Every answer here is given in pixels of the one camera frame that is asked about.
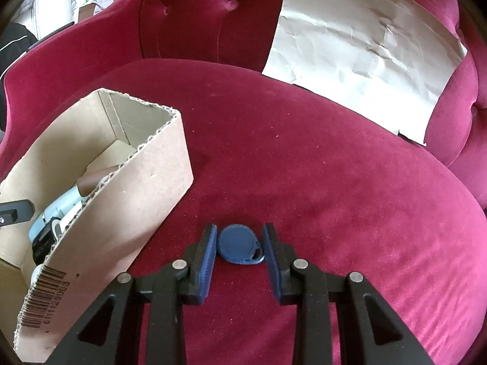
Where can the red tufted velvet sofa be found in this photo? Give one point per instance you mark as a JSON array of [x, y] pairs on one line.
[[304, 159]]

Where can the cardboard box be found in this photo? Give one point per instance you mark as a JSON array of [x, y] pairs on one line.
[[133, 197]]

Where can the black garment with white piping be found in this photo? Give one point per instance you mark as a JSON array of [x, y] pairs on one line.
[[15, 53]]

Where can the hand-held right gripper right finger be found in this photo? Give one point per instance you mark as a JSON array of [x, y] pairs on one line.
[[272, 262]]

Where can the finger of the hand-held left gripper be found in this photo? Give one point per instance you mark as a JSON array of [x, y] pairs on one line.
[[17, 212]]

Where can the small brown box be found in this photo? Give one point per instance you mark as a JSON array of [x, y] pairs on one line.
[[93, 11]]

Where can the small black jar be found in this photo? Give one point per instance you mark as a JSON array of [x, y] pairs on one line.
[[42, 245]]

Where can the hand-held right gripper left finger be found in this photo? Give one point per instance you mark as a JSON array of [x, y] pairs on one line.
[[207, 258]]

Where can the creased beige paper sheet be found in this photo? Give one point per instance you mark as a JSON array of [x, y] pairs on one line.
[[361, 45]]

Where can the blue key fob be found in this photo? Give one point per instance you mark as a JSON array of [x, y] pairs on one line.
[[237, 243]]

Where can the light blue bottle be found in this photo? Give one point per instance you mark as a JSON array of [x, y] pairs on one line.
[[57, 206]]

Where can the brown cylindrical tube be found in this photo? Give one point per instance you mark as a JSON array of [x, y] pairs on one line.
[[91, 180]]

